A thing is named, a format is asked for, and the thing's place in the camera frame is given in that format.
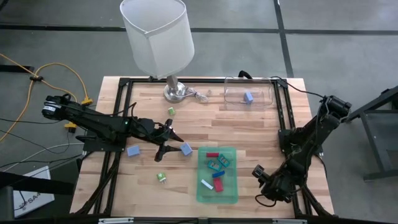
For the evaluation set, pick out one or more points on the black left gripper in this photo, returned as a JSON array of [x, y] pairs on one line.
[[155, 132]]

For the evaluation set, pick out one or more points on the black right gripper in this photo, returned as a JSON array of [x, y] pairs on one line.
[[273, 188]]

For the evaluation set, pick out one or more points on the light blue power adapter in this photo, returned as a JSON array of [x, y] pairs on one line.
[[248, 97], [186, 149], [133, 151]]

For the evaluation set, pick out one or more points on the green cube wall charger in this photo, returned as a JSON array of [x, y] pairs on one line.
[[171, 111], [161, 177]]

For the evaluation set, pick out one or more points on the red mini stapler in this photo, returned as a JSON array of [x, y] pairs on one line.
[[212, 155]]

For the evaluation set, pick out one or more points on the teal mini stapler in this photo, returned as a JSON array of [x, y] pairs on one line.
[[214, 166], [223, 160]]

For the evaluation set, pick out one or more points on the white mini stapler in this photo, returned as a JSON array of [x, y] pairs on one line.
[[207, 184]]

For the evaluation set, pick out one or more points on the dark blue mini stapler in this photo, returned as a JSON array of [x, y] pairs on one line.
[[218, 174]]

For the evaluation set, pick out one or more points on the red rectangular box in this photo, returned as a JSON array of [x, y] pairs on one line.
[[218, 185]]

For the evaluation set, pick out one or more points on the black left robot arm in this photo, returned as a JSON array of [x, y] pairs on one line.
[[93, 119]]

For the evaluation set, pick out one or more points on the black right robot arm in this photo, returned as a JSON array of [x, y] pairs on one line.
[[311, 137]]

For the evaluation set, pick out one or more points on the green translucent plastic tray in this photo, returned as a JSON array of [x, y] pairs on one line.
[[230, 194]]

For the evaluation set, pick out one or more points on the clear plastic container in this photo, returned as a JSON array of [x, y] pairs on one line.
[[233, 90]]

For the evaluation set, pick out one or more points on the yellow power plug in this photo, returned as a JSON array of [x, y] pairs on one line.
[[87, 101], [70, 125]]

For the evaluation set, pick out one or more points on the white shade silver table lamp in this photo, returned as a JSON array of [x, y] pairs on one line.
[[158, 40]]

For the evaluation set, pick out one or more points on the black metal stand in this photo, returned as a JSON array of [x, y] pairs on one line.
[[374, 143]]

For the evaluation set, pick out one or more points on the black beam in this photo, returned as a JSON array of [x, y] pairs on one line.
[[37, 184]]

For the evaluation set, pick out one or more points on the white printed box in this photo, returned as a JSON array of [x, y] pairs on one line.
[[40, 203]]

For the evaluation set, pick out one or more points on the black floor strip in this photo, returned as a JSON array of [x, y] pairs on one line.
[[15, 68]]

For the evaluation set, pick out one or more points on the silver metal bracket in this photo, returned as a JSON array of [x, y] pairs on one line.
[[289, 221], [112, 221]]

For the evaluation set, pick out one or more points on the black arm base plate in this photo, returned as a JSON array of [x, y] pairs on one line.
[[93, 144], [283, 133]]

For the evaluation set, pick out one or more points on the black aluminium table frame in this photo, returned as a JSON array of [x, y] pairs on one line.
[[205, 80]]

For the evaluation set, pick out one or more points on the grey post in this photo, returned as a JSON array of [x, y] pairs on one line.
[[6, 205]]

